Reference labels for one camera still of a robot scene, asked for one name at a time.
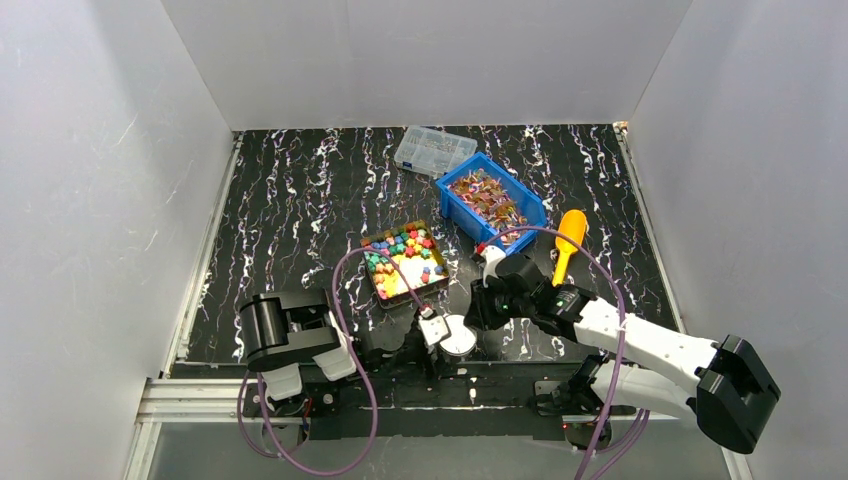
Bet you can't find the white round jar lid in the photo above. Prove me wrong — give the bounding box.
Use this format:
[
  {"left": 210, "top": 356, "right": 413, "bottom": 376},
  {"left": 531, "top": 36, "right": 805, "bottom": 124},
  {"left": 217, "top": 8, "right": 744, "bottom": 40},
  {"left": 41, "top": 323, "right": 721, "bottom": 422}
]
[{"left": 439, "top": 314, "right": 477, "bottom": 357}]

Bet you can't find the yellow plastic scoop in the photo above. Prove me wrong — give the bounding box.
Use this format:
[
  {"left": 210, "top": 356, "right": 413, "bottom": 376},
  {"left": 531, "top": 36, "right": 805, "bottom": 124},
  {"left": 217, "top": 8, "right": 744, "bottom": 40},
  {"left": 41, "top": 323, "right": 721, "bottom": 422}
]
[{"left": 552, "top": 209, "right": 588, "bottom": 286}]

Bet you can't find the blue bin of lollipops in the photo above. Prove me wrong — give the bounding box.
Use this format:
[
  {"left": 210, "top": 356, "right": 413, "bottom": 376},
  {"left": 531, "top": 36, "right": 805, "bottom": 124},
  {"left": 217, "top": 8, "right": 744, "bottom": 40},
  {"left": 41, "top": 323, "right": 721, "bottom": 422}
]
[{"left": 436, "top": 153, "right": 547, "bottom": 243}]

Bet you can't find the tin tray of star candies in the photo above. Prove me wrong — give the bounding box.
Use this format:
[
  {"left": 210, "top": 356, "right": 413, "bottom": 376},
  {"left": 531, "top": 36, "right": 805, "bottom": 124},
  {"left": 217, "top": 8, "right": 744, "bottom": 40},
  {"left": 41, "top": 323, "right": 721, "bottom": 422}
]
[{"left": 360, "top": 220, "right": 450, "bottom": 310}]

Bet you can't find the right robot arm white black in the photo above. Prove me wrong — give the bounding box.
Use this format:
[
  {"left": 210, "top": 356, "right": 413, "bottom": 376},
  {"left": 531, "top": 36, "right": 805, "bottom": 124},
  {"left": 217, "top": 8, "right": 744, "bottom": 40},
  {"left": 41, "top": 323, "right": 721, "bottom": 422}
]
[{"left": 465, "top": 245, "right": 781, "bottom": 454}]

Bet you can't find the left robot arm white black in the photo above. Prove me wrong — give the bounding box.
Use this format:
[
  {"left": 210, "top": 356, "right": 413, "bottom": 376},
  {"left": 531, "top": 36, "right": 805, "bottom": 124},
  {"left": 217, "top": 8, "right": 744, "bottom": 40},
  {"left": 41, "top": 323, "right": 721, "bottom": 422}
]
[{"left": 238, "top": 289, "right": 458, "bottom": 407}]

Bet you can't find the clear plastic compartment box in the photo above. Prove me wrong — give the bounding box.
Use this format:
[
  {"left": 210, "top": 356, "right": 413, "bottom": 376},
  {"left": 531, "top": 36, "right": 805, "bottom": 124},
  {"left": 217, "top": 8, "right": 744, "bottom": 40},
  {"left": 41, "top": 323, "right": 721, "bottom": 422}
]
[{"left": 394, "top": 126, "right": 478, "bottom": 179}]

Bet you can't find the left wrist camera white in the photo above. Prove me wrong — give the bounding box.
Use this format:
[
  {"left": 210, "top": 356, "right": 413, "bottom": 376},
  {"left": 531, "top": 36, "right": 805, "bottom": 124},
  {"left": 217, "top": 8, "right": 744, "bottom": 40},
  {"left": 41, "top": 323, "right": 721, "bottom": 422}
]
[{"left": 415, "top": 305, "right": 451, "bottom": 348}]

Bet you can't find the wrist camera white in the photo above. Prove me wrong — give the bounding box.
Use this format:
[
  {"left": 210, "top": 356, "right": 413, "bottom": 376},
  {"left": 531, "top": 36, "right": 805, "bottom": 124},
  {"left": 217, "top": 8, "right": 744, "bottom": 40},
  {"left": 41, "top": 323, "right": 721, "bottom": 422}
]
[
  {"left": 415, "top": 305, "right": 451, "bottom": 348},
  {"left": 475, "top": 244, "right": 506, "bottom": 287}
]

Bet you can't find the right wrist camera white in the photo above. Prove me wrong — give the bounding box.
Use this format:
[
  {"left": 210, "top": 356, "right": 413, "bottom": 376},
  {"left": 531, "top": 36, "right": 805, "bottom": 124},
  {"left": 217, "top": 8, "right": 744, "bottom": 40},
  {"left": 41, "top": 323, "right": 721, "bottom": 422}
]
[{"left": 475, "top": 244, "right": 506, "bottom": 287}]

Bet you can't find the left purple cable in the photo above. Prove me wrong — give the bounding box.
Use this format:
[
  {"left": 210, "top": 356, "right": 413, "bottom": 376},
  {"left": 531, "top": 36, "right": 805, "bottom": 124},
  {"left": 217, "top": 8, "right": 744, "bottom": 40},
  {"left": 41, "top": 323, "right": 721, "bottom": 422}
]
[{"left": 236, "top": 246, "right": 432, "bottom": 478}]

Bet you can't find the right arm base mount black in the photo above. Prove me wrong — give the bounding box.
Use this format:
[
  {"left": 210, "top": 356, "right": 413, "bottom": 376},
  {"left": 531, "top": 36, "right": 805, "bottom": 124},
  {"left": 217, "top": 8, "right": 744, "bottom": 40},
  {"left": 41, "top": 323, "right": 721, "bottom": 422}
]
[{"left": 530, "top": 380, "right": 603, "bottom": 450}]

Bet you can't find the aluminium frame rail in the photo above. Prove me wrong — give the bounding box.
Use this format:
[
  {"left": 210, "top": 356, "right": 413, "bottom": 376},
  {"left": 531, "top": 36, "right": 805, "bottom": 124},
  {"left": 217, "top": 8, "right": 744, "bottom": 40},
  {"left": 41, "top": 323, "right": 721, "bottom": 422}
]
[{"left": 135, "top": 374, "right": 737, "bottom": 425}]

